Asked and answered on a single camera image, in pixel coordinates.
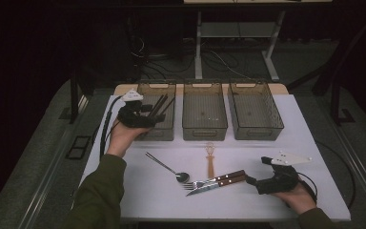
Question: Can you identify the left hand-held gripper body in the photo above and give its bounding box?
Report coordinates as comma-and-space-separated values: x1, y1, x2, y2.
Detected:
117, 88, 156, 129

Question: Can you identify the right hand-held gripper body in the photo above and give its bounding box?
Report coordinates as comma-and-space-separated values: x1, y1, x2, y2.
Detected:
255, 150, 313, 196

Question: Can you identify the smoky clear plastic bin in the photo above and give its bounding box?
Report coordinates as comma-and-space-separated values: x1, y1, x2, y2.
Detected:
227, 79, 285, 141
130, 79, 177, 142
181, 79, 229, 142

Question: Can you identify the wooden handled table knife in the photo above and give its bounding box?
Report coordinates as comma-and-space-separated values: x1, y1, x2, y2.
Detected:
185, 174, 250, 198

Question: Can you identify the wooden handled metal fork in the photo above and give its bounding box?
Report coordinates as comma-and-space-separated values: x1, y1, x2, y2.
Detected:
182, 169, 247, 191

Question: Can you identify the person's left hand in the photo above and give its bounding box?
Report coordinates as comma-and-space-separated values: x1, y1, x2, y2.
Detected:
106, 118, 152, 158

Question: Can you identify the person's right hand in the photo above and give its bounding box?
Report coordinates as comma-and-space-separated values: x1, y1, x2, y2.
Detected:
271, 183, 318, 216

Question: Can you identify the small wooden fork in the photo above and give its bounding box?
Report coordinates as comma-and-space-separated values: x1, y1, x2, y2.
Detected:
205, 141, 216, 179

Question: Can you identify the black metal stand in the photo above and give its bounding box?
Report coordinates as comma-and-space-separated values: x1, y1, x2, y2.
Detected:
287, 12, 366, 127
70, 68, 96, 125

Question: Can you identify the metal spoon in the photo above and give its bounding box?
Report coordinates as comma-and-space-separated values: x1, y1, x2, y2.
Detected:
145, 152, 191, 184

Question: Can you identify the white standing desk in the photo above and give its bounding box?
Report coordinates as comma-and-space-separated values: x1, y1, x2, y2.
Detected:
183, 0, 333, 83

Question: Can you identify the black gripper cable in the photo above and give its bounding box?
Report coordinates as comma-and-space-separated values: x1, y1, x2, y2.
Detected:
98, 94, 123, 160
298, 172, 318, 204

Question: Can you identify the tangle of black floor cables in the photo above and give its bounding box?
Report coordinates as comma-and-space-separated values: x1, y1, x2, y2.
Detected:
130, 37, 252, 80

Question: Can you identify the thin black cable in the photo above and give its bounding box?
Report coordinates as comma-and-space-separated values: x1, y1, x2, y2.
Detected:
315, 139, 357, 211

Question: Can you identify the aluminium rail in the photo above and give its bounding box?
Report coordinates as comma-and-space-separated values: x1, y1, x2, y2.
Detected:
327, 120, 366, 218
17, 94, 90, 229

